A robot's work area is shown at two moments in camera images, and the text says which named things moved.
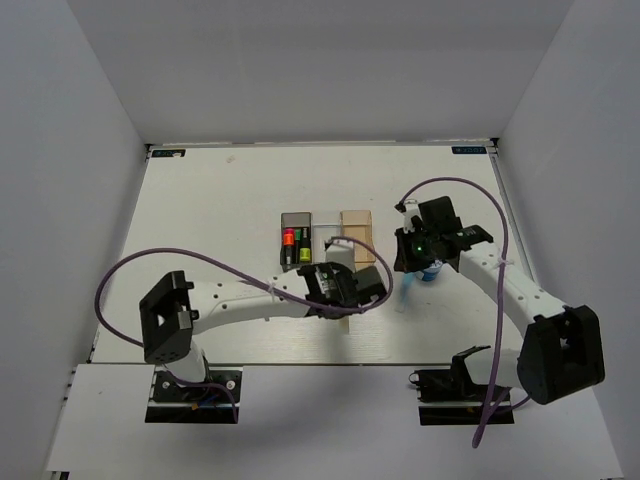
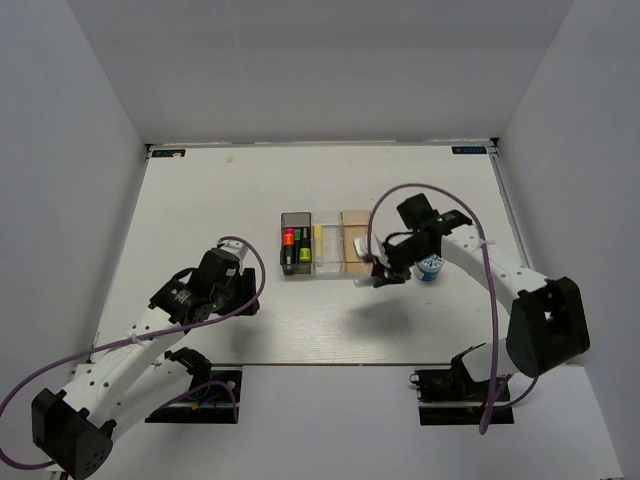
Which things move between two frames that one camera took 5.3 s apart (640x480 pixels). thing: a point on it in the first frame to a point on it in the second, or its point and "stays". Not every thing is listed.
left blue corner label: [168, 152] stays
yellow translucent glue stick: [344, 325] to [318, 239]
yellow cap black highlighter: [305, 245] stays
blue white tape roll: [430, 274] stays
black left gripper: [339, 269] to [244, 296]
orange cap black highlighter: [289, 249] stays
